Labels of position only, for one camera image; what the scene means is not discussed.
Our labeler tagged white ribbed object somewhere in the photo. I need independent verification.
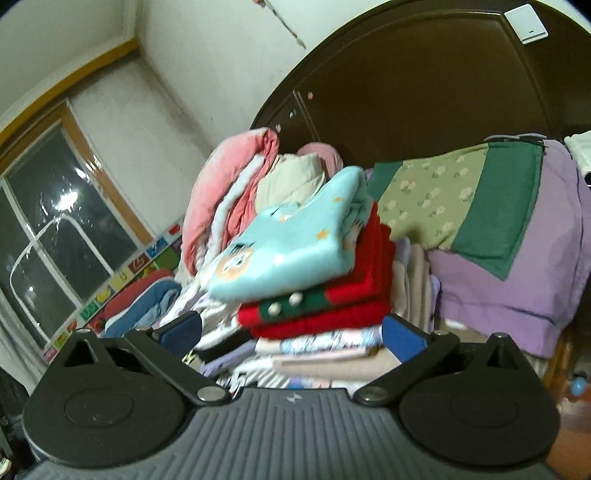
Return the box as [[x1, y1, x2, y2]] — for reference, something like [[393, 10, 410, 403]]
[[566, 131, 591, 185]]

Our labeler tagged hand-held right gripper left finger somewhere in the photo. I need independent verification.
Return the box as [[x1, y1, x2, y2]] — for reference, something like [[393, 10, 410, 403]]
[[60, 311, 232, 407]]

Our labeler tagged window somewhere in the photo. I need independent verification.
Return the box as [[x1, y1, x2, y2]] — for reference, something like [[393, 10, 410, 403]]
[[0, 106, 155, 352]]

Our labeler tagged red pillow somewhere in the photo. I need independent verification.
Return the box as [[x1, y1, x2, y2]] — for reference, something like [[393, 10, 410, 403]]
[[102, 270, 174, 319]]

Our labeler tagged pink quilt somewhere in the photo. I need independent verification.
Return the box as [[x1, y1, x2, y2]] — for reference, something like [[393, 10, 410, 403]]
[[182, 128, 280, 278]]

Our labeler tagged blue folded blanket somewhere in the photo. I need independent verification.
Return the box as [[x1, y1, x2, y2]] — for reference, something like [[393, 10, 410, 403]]
[[104, 281, 183, 337]]

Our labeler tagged red knit sweater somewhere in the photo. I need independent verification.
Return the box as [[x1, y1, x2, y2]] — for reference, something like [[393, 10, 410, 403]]
[[238, 203, 398, 340]]

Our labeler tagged teal animal print garment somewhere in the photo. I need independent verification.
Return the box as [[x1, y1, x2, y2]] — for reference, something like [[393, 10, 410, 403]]
[[208, 166, 375, 303]]

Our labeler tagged wall cable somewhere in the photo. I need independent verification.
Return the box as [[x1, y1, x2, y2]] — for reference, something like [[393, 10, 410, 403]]
[[254, 0, 308, 49]]

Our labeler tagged cream quilt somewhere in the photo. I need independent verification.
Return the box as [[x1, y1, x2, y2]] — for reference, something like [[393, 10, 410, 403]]
[[256, 154, 328, 213]]

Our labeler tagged stack of beige folded clothes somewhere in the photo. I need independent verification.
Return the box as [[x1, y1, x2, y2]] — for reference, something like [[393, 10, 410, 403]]
[[256, 240, 444, 393]]

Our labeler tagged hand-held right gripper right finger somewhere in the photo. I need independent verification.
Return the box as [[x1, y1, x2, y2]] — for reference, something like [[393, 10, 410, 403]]
[[353, 314, 532, 407]]

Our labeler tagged dark wooden headboard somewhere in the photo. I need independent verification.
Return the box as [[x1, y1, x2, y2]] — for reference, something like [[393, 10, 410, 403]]
[[249, 0, 591, 185]]

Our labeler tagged colourful picture headboard panel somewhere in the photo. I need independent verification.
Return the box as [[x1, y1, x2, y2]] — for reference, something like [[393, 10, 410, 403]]
[[41, 224, 185, 361]]

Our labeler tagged white wall switch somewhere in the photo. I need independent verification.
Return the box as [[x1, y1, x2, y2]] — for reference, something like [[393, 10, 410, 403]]
[[503, 4, 550, 44]]

